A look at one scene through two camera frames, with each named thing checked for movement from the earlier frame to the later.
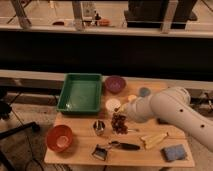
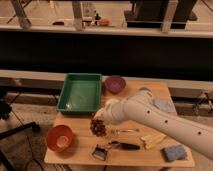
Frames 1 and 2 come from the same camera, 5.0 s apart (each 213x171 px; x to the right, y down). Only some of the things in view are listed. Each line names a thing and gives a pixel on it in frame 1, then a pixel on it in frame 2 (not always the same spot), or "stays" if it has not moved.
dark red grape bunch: [118, 122] → [97, 126]
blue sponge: [173, 153] stays
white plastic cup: [112, 103] stays
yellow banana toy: [152, 139] stays
